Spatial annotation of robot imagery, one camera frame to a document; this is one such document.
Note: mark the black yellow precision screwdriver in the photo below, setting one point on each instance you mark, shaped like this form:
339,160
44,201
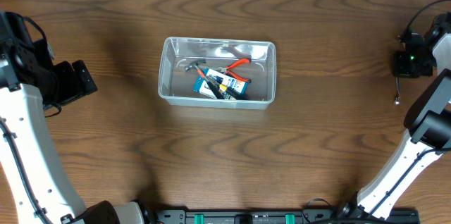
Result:
230,91

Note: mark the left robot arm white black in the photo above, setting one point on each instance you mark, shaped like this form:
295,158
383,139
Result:
31,84

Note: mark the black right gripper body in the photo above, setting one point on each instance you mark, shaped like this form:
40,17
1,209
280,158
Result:
415,65

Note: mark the red handled pliers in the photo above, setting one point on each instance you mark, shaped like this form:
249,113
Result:
228,69

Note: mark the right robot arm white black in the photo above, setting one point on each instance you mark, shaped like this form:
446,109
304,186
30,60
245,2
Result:
427,123

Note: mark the small hammer orange black handle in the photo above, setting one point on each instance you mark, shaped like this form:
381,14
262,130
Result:
212,89

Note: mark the black mounting rail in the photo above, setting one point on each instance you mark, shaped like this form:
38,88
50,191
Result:
308,216

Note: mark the clear plastic container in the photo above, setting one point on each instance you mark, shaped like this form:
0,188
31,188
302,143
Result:
180,87

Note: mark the silver wrench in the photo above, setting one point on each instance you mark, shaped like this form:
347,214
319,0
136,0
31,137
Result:
398,91

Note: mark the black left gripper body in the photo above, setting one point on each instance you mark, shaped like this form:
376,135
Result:
68,91

